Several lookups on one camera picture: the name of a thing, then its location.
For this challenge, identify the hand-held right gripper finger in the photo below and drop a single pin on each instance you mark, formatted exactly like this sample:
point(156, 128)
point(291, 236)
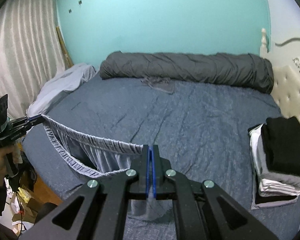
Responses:
point(153, 175)
point(147, 175)

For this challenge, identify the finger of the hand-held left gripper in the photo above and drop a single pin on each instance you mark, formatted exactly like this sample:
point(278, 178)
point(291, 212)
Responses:
point(33, 118)
point(20, 129)

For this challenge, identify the checked light blue shorts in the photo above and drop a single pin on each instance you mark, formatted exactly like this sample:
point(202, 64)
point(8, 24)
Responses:
point(107, 155)

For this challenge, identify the light grey blanket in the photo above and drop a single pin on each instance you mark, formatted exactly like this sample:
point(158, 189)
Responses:
point(60, 85)

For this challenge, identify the dark cloth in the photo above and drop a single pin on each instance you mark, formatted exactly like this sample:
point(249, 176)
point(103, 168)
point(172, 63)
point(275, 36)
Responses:
point(30, 175)

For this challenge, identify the striped beige curtain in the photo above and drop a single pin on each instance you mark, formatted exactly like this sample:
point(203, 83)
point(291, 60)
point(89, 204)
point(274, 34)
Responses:
point(22, 55)

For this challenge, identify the bed with blue-grey sheet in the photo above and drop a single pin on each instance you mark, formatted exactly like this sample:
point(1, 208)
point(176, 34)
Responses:
point(202, 130)

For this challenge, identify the wooden stick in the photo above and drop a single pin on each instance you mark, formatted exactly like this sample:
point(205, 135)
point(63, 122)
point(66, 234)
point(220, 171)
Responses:
point(65, 50)

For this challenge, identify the pile of paper and cardboard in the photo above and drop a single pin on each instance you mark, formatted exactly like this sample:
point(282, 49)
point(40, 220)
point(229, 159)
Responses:
point(27, 210)

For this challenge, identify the crumpled grey garment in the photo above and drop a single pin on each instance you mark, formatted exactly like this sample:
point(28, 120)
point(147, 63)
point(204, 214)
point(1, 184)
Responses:
point(162, 86)

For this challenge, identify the black-trimmed white folded garment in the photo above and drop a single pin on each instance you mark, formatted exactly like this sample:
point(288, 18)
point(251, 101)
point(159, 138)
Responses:
point(256, 150)

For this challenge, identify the rolled dark grey duvet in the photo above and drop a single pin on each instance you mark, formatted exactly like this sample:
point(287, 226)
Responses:
point(190, 67)

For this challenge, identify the pale lilac folded garment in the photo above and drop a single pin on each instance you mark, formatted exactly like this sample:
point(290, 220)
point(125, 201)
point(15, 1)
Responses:
point(265, 206)

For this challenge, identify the black folded garment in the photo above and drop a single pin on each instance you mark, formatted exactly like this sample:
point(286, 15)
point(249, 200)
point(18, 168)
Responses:
point(285, 145)
point(272, 199)

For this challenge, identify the grey folded garment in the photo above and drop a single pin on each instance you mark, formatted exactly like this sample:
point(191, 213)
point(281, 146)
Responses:
point(290, 180)

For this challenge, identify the cream tufted headboard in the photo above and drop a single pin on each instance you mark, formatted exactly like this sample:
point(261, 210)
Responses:
point(290, 92)

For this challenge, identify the wooden bed frame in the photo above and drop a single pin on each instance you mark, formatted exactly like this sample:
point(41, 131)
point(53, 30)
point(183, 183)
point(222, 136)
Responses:
point(45, 190)

